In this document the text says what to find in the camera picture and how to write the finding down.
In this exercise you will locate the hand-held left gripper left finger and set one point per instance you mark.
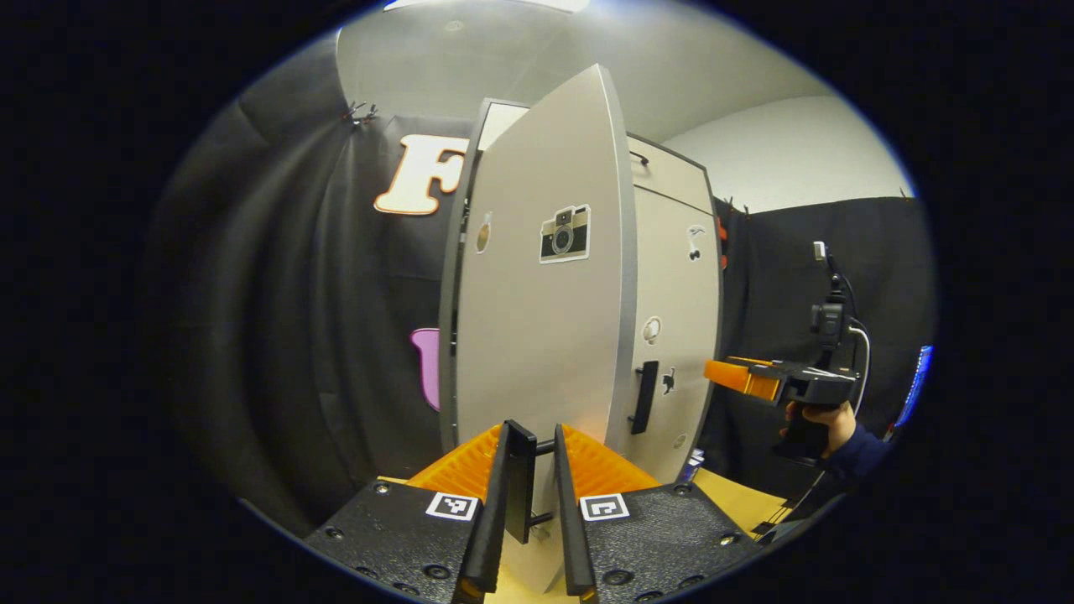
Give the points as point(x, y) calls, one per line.
point(487, 545)

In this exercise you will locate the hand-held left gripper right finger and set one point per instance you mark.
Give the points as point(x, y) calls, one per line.
point(570, 545)

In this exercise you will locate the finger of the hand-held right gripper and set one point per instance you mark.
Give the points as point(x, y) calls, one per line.
point(742, 383)
point(755, 361)

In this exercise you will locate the white door with headphones sticker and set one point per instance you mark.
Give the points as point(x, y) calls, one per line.
point(680, 294)

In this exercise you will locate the white door with camera sticker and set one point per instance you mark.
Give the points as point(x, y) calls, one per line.
point(537, 335)

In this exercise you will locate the black backdrop cloth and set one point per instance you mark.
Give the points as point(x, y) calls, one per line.
point(252, 294)
point(386, 277)
point(780, 277)
point(734, 302)

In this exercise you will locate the blue glowing object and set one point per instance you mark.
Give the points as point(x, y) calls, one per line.
point(916, 382)

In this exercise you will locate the ceiling light panel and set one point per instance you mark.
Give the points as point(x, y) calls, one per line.
point(503, 4)

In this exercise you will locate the round ceiling sensor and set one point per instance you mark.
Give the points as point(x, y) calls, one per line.
point(453, 25)

